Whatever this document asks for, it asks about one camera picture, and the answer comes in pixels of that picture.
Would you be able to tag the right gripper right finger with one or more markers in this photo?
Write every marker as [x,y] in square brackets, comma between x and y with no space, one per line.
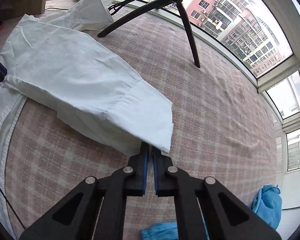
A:
[199,205]

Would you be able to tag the pink plaid cloth mat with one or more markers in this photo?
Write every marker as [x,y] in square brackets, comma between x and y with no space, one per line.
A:
[222,126]

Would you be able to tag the white shirt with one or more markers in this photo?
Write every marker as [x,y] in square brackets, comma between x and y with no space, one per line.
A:
[54,61]

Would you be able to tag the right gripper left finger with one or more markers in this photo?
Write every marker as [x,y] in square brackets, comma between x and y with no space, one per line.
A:
[95,208]

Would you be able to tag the black tripod stand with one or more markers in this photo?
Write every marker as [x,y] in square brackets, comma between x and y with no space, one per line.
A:
[157,7]

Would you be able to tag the blue garment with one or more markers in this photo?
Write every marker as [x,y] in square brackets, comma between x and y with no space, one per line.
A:
[267,205]

